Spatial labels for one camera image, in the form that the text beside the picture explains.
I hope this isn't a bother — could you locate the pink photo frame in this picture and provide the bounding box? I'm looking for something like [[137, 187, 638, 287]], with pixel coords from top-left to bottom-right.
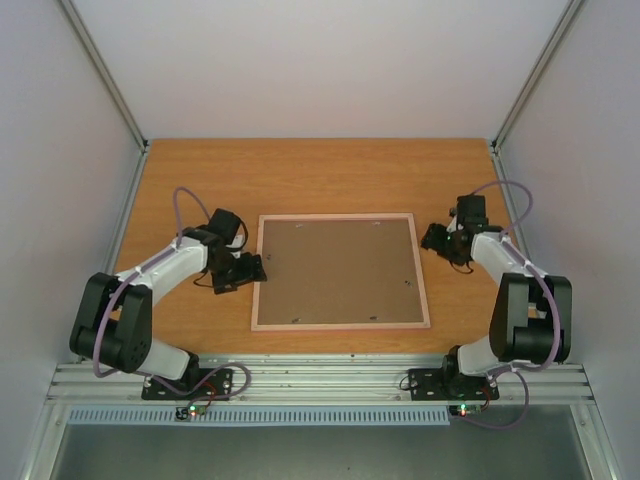
[[251, 213, 431, 332]]

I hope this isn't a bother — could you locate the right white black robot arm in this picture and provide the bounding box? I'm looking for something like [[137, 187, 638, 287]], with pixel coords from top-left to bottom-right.
[[409, 194, 572, 400]]

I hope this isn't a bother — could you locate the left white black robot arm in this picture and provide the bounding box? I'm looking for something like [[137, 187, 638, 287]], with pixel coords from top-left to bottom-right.
[[69, 209, 267, 398]]

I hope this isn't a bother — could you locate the left small circuit board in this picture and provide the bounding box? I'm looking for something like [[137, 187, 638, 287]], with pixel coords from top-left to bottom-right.
[[174, 405, 208, 421]]

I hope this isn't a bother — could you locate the small circuit board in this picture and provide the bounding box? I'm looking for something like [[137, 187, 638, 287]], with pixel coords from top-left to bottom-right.
[[449, 403, 484, 418], [174, 405, 208, 421]]

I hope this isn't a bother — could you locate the right small circuit board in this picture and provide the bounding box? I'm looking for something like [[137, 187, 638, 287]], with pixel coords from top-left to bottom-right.
[[449, 403, 484, 418]]

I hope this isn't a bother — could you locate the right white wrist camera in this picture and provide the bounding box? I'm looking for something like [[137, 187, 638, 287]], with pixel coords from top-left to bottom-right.
[[446, 207, 464, 233]]

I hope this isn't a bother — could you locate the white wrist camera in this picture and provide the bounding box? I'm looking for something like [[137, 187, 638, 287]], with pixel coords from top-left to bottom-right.
[[227, 234, 247, 251], [446, 207, 464, 233]]

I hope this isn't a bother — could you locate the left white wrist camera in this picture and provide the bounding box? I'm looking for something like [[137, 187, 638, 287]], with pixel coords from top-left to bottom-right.
[[227, 234, 247, 251]]

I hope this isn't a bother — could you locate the aluminium rail base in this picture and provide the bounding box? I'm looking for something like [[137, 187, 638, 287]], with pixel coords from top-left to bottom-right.
[[45, 354, 595, 405]]

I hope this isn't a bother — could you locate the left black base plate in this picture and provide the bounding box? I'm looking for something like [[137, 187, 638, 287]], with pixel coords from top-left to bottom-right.
[[141, 367, 234, 401]]

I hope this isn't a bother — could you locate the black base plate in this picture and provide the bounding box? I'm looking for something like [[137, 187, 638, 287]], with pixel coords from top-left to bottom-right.
[[141, 367, 234, 401], [408, 368, 500, 402]]

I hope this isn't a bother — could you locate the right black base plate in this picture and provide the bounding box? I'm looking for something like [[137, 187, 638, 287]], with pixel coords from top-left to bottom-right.
[[408, 368, 500, 402]]

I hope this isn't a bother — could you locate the grey slotted cable duct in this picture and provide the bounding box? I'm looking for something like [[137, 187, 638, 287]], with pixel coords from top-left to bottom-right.
[[67, 405, 450, 427]]

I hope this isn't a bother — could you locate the left aluminium corner post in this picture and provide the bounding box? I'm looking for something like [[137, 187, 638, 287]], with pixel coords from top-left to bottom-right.
[[57, 0, 150, 151]]

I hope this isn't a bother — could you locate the aluminium corner post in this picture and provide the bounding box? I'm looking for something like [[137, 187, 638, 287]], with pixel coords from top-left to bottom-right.
[[57, 0, 150, 151], [489, 0, 586, 155]]

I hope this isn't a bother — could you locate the right aluminium corner post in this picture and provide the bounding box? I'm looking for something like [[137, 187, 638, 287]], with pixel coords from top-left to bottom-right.
[[489, 0, 586, 155]]

